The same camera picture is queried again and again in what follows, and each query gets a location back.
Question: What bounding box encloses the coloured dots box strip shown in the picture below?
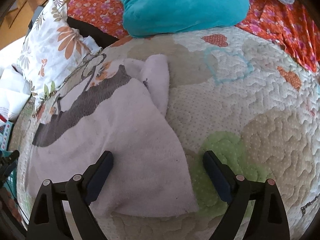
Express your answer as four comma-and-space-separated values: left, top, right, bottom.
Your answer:
0, 121, 13, 151

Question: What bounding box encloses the heart patterned quilt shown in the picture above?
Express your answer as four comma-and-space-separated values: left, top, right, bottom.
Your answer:
9, 27, 319, 239

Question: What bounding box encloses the white floral pillow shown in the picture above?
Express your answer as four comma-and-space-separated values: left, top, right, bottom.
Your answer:
15, 0, 101, 108

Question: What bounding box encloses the orange floral bedsheet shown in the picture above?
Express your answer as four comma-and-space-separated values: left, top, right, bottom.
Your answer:
68, 0, 319, 73

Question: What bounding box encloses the teal plush cushion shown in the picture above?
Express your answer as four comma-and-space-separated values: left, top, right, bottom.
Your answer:
120, 0, 249, 38

